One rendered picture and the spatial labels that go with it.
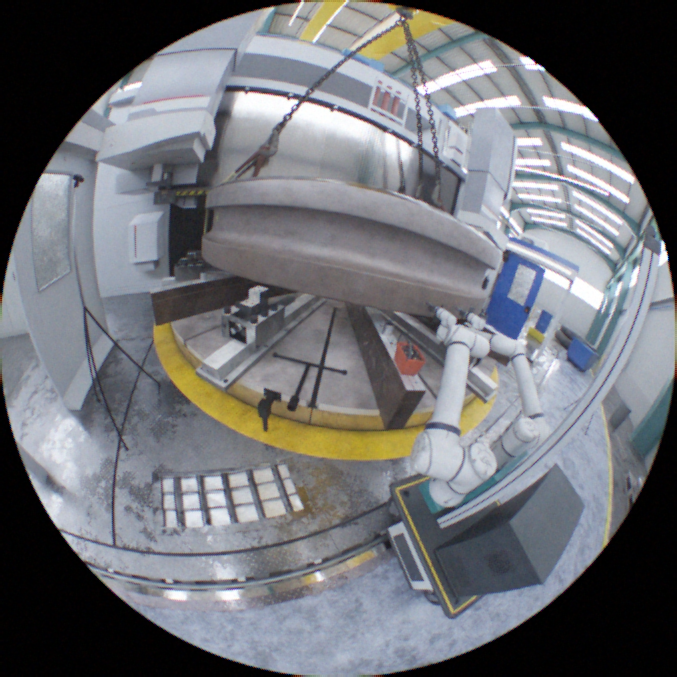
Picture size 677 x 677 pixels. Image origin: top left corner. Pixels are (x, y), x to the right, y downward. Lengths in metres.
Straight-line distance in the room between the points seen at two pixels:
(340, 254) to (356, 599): 2.32
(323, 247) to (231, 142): 3.26
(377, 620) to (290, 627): 0.46
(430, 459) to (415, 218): 1.50
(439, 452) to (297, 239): 1.69
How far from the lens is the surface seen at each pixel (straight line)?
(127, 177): 3.86
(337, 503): 1.49
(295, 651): 1.55
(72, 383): 2.72
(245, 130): 4.57
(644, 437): 9.46
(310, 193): 1.66
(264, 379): 1.62
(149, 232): 4.22
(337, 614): 1.48
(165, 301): 2.48
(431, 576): 1.28
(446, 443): 0.81
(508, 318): 6.40
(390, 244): 1.77
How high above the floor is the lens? 1.41
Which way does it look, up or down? 29 degrees down
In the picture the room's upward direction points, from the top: 13 degrees clockwise
